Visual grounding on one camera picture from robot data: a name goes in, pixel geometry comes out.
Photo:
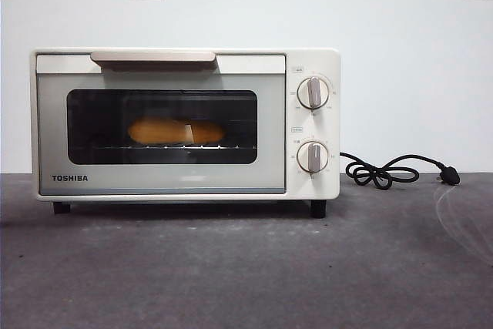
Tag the yellow corn cob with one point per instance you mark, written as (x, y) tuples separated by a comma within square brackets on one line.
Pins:
[(161, 131)]

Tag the cream oven knob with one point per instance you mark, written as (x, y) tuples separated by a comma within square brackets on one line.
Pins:
[(313, 157), (313, 93)]

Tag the cream Toshiba toaster oven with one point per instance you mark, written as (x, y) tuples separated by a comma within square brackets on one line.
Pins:
[(314, 61)]

